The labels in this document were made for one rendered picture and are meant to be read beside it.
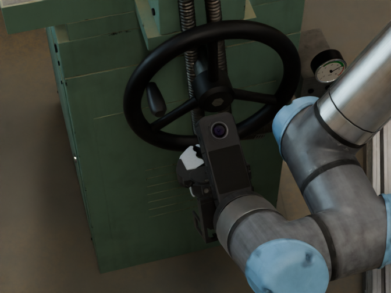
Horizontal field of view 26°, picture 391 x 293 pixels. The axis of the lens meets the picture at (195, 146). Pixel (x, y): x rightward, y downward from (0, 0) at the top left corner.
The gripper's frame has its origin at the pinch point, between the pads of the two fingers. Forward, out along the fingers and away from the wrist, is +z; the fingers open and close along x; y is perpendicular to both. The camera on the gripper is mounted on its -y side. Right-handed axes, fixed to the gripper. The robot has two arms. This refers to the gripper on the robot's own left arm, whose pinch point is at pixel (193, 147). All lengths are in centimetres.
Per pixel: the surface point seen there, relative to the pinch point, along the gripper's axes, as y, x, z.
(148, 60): -9.6, -1.7, 12.6
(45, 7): -16.2, -13.2, 30.3
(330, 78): 8, 36, 34
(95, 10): -14.0, -5.4, 31.1
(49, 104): 31, -9, 124
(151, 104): -3.6, -2.8, 10.4
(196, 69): -3.9, 7.5, 20.7
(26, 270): 57, -25, 81
